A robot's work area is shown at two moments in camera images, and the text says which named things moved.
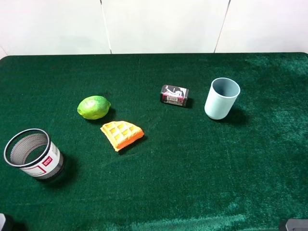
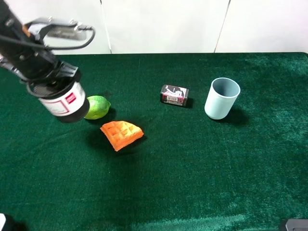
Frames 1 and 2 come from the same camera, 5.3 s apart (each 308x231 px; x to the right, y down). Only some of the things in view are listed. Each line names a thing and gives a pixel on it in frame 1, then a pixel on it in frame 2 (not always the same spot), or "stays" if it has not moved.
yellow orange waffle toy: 121,133 stays
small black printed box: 171,95 stays
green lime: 93,107 stays
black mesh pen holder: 32,152 → 66,100
